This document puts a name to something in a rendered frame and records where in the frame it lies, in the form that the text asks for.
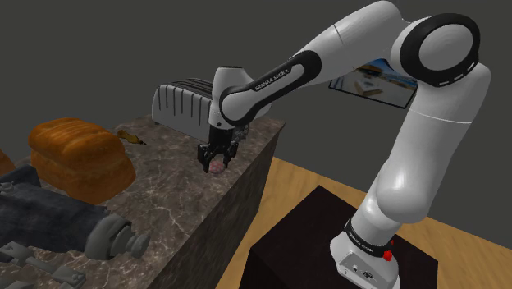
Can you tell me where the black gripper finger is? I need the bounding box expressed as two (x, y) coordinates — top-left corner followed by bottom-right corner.
(197, 144), (214, 174)
(222, 141), (240, 169)

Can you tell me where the silver ribbed toaster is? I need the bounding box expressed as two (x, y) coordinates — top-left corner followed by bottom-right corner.
(151, 77), (251, 141)

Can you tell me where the small brown curved object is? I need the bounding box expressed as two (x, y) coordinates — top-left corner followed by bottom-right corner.
(117, 129), (148, 146)

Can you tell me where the dark robot stand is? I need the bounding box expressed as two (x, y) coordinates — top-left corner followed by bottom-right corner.
(238, 185), (440, 289)

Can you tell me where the large brown bread loaf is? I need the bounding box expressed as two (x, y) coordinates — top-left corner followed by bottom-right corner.
(27, 117), (137, 205)

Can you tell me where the dark grey kitchen appliance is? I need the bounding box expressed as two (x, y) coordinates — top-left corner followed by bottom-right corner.
(0, 163), (152, 289)

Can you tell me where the framed wall picture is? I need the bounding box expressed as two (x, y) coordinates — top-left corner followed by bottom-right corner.
(328, 58), (419, 110)

